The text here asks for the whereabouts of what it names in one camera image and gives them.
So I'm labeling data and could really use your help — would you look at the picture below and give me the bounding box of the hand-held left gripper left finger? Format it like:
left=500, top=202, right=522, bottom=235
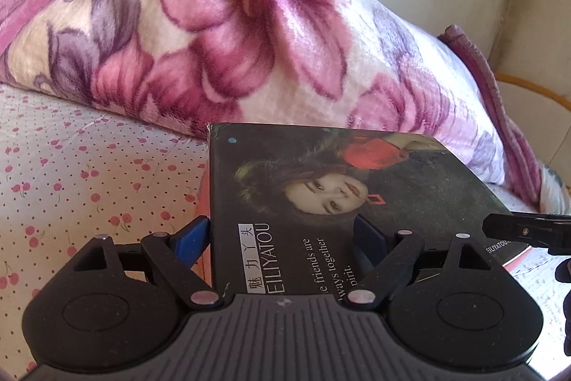
left=71, top=215, right=225, bottom=307

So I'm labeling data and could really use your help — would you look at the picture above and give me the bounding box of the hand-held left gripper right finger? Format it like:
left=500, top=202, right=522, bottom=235
left=346, top=215, right=490, bottom=305

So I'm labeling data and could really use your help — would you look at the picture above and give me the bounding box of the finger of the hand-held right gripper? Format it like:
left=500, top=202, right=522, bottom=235
left=482, top=213, right=571, bottom=256

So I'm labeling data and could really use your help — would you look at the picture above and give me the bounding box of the dark portrait-printed box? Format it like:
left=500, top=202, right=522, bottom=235
left=196, top=121, right=531, bottom=300

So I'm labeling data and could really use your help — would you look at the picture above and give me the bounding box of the pink floral fleece blanket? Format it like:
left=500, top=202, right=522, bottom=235
left=0, top=0, right=542, bottom=203

